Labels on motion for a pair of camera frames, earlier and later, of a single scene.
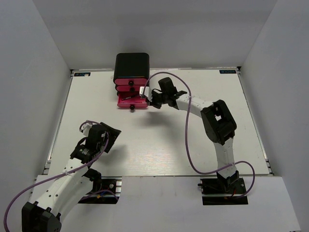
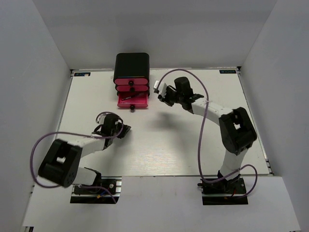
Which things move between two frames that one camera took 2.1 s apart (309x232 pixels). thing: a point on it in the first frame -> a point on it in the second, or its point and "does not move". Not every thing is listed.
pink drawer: (131, 81) does not move
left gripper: (113, 134) -> (125, 130)
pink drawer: (131, 100) does not move
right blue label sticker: (227, 71) does not move
